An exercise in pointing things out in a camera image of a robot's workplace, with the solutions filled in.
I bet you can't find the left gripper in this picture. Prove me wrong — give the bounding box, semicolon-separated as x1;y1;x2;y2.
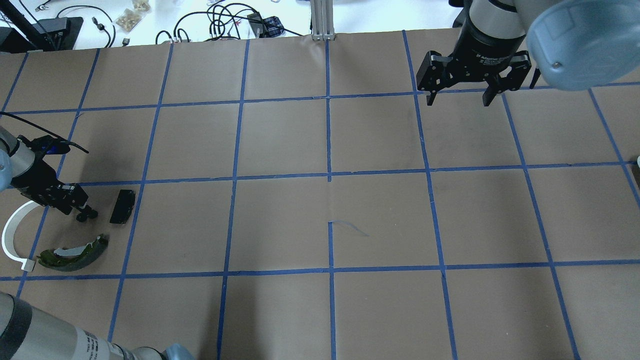
10;160;93;215

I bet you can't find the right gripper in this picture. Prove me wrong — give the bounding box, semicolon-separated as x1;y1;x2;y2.
416;17;531;107

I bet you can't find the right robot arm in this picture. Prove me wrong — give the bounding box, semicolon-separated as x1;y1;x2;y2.
416;0;640;107

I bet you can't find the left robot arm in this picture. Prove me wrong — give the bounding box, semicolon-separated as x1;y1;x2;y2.
1;127;98;223

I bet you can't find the black brake pad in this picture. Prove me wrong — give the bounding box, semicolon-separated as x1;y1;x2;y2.
109;189;137;224

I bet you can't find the green brake shoe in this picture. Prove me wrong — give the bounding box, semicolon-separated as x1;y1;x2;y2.
37;234;110;272

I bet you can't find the black monitor stand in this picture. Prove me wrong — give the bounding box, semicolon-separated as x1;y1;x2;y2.
0;0;84;54

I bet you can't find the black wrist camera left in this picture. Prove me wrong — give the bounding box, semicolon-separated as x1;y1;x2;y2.
17;135;72;157

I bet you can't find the white half ring clamp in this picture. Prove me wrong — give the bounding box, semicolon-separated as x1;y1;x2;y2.
1;200;40;272

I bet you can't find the aluminium frame post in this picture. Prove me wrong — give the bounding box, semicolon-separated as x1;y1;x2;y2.
309;0;336;41

